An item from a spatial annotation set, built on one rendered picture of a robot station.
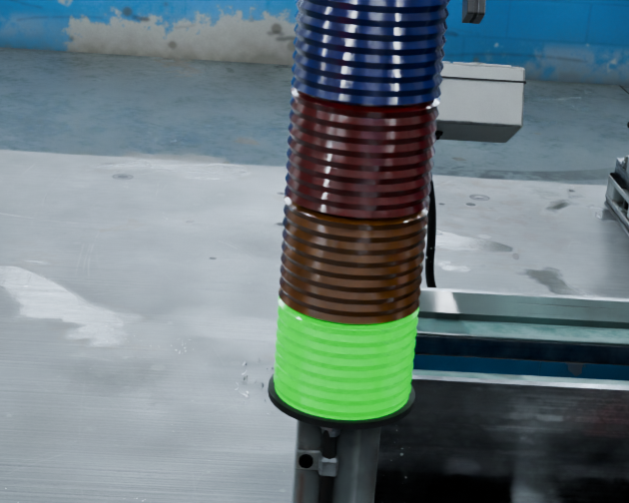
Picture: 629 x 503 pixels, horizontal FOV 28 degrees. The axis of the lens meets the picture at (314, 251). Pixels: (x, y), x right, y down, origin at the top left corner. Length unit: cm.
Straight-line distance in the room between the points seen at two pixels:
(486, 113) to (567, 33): 545
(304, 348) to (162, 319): 69
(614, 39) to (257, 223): 514
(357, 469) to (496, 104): 52
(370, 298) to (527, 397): 32
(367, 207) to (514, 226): 106
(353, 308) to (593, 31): 601
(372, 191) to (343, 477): 14
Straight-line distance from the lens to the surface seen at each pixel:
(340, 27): 47
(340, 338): 51
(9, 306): 122
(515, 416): 81
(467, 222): 153
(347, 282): 50
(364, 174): 48
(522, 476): 84
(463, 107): 102
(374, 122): 48
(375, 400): 52
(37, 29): 644
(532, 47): 644
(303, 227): 50
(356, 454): 55
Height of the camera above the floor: 127
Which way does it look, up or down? 20 degrees down
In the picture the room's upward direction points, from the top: 4 degrees clockwise
